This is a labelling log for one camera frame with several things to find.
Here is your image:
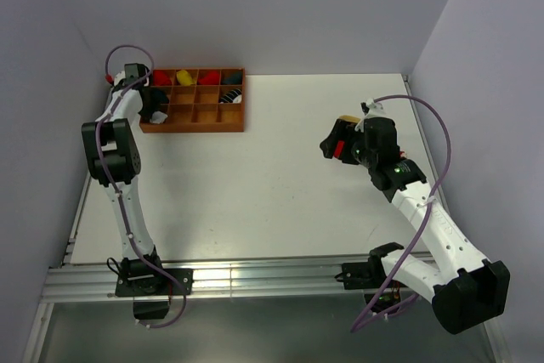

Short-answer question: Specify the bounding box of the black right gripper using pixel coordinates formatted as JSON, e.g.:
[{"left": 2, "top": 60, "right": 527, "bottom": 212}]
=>
[{"left": 320, "top": 118, "right": 377, "bottom": 168}]

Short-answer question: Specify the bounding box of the red santa sock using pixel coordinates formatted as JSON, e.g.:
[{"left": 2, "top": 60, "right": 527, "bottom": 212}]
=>
[{"left": 333, "top": 140, "right": 407, "bottom": 159}]

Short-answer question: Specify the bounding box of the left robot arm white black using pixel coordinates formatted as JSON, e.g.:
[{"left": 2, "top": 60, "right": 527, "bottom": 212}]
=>
[{"left": 81, "top": 63, "right": 167, "bottom": 296}]

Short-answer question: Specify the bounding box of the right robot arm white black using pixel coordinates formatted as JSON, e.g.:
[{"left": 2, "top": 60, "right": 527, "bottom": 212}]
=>
[{"left": 320, "top": 116, "right": 510, "bottom": 334}]

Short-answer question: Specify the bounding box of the red rolled sock left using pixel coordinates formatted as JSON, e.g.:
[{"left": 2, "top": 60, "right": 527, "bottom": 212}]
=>
[{"left": 153, "top": 70, "right": 172, "bottom": 87}]

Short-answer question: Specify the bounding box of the red rolled sock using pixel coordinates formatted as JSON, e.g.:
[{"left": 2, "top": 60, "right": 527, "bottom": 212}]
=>
[
  {"left": 197, "top": 71, "right": 221, "bottom": 86},
  {"left": 153, "top": 70, "right": 172, "bottom": 87}
]

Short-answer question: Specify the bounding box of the beige flat sock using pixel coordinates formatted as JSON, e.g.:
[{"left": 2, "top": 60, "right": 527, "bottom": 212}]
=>
[{"left": 338, "top": 115, "right": 360, "bottom": 123}]

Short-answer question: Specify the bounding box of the dark navy rolled sock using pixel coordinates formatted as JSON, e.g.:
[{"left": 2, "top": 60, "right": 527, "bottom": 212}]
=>
[{"left": 153, "top": 88, "right": 169, "bottom": 105}]

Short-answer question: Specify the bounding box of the yellow rolled sock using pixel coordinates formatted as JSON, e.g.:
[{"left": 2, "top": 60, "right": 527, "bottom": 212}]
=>
[{"left": 176, "top": 70, "right": 196, "bottom": 87}]

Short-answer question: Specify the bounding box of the wooden compartment tray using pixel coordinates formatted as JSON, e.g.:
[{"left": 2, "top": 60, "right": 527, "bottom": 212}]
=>
[{"left": 139, "top": 67, "right": 247, "bottom": 133}]

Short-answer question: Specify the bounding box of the red rolled sock middle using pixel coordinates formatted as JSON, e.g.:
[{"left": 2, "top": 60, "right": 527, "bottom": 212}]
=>
[{"left": 197, "top": 71, "right": 221, "bottom": 86}]

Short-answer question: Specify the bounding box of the dark teal rolled sock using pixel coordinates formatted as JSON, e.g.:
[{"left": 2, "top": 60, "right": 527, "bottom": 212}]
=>
[{"left": 221, "top": 71, "right": 244, "bottom": 85}]

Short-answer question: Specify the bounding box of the black white striped rolled sock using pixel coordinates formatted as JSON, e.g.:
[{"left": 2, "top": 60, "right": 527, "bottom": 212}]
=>
[{"left": 219, "top": 88, "right": 243, "bottom": 104}]

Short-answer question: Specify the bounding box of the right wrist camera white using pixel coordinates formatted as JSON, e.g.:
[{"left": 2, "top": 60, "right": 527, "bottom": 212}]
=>
[{"left": 355, "top": 99, "right": 388, "bottom": 133}]

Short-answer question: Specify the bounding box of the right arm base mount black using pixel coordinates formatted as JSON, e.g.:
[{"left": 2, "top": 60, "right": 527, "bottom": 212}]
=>
[{"left": 335, "top": 242, "right": 405, "bottom": 315}]

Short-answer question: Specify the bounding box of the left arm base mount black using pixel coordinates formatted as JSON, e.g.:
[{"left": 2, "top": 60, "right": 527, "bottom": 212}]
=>
[{"left": 106, "top": 258, "right": 194, "bottom": 328}]

